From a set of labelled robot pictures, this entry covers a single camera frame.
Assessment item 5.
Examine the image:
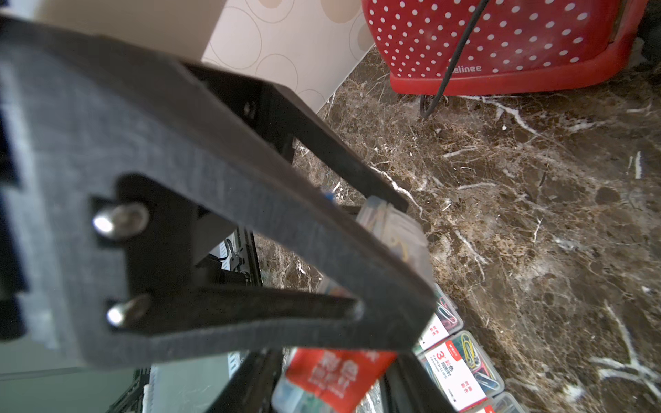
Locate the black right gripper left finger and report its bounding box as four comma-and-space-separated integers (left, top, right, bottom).
206, 349, 283, 413

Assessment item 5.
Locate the red polka dot toaster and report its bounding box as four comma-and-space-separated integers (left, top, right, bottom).
361, 0, 647, 96

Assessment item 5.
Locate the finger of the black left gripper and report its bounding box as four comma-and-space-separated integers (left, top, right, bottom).
185, 62, 409, 213
0, 14, 437, 370

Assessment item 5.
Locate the paper clip box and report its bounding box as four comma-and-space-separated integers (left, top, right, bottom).
418, 330, 505, 412
469, 392, 528, 413
270, 195, 437, 413
413, 285, 465, 356

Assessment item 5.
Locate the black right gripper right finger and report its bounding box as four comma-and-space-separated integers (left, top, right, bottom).
380, 353, 454, 413

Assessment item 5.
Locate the black toaster power cable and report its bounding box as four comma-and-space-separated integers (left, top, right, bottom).
419, 0, 492, 120

